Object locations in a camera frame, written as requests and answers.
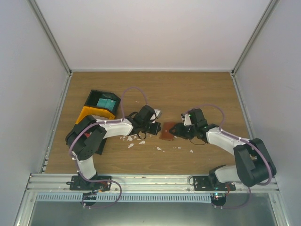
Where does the black bin with red cards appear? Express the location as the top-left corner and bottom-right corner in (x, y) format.
(72, 130), (107, 160)

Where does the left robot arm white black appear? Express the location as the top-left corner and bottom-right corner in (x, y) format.
(65, 105), (161, 190)

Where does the orange bin with white cards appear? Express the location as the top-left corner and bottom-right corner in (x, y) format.
(75, 106), (115, 124)

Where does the aluminium front rail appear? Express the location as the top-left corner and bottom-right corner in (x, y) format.
(25, 173), (280, 193)

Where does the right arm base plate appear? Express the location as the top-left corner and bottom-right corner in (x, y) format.
(188, 176), (236, 192)

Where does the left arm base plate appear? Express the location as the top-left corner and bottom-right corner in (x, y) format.
(66, 175), (112, 191)

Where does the grey slotted cable duct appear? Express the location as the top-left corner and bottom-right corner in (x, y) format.
(36, 193), (211, 203)

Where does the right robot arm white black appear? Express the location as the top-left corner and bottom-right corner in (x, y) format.
(169, 108), (277, 191)

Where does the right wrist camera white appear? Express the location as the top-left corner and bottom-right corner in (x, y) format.
(181, 113), (192, 126)

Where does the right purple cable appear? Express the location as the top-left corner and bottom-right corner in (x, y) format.
(188, 103), (273, 186)

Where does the black bin with teal cards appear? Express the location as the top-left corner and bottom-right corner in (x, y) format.
(83, 90), (121, 119)

